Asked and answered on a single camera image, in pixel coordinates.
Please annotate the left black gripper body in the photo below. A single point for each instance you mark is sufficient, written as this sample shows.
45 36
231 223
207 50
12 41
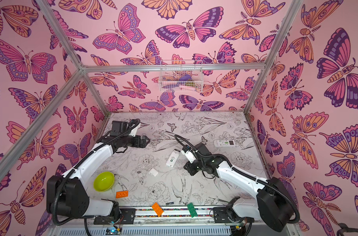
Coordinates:
134 142

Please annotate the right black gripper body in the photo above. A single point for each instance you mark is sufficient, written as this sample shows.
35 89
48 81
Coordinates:
191 168

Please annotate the white battery cover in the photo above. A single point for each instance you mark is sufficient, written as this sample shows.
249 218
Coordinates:
153 172

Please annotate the white remote control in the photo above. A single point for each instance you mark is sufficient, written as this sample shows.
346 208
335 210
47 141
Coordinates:
173 157
224 143

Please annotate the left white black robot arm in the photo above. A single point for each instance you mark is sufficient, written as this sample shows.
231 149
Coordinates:
67 198

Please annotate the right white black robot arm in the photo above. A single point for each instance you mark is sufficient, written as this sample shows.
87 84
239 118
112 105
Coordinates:
271 201

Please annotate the green lego brick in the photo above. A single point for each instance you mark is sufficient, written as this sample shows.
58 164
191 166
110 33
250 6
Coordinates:
192 210

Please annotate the lime green bowl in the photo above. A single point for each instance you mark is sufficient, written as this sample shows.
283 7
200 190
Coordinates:
104 182

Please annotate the orange lego brick left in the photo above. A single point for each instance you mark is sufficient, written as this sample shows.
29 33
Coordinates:
122 194

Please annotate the purple object in basket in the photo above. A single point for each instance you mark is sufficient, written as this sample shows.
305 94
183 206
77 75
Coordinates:
185 78

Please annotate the small green circuit board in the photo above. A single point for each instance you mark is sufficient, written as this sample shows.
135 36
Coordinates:
112 231

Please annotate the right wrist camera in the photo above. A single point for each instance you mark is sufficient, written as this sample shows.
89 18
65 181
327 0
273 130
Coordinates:
189 155

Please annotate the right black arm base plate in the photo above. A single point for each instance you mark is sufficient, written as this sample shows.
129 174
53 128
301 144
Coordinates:
221 214

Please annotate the orange lego brick on rail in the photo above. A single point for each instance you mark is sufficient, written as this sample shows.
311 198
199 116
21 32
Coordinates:
157 209

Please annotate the white slotted cable duct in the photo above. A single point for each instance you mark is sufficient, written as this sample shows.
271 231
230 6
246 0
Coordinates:
167 231

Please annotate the white wire basket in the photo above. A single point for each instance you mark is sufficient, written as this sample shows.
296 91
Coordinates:
182 75

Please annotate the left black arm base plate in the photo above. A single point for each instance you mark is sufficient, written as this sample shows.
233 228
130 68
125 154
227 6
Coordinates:
124 216

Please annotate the aluminium front rail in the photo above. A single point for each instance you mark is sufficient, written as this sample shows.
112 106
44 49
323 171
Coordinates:
173 213

